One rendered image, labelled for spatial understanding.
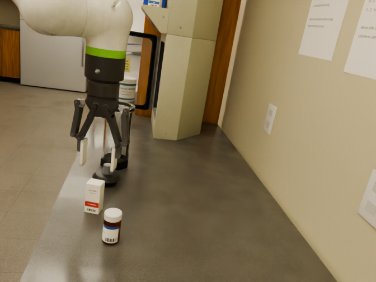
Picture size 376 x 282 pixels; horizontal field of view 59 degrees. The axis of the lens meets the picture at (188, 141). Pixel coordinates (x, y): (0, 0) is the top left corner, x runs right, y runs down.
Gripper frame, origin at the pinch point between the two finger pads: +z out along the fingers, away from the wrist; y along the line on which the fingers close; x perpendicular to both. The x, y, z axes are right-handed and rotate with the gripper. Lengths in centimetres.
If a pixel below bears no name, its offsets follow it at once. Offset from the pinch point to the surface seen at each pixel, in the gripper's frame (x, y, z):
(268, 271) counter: 11, -47, 16
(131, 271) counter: 20.2, -16.1, 15.7
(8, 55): -493, 351, 63
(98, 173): -14.6, 4.8, 12.3
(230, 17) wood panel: -113, -27, -43
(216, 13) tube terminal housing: -84, -21, -43
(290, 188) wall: -26, -57, 10
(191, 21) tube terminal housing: -70, -11, -37
